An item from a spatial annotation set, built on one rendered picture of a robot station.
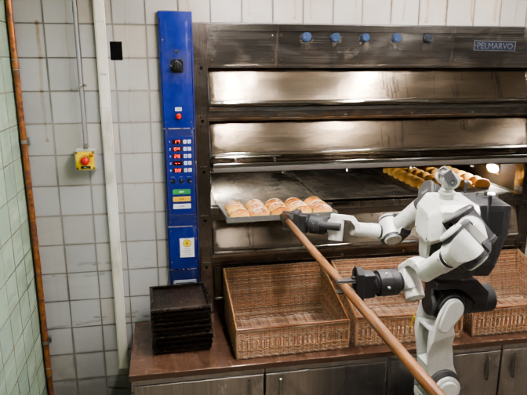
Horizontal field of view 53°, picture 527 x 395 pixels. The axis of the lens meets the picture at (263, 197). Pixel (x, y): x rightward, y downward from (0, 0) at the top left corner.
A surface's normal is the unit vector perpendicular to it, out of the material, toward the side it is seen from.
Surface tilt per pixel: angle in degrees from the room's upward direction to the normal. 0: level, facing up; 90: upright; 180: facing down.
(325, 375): 90
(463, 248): 78
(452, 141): 70
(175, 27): 90
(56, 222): 90
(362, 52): 90
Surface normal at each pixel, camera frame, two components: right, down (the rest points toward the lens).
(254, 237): 0.17, -0.11
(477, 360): 0.18, 0.23
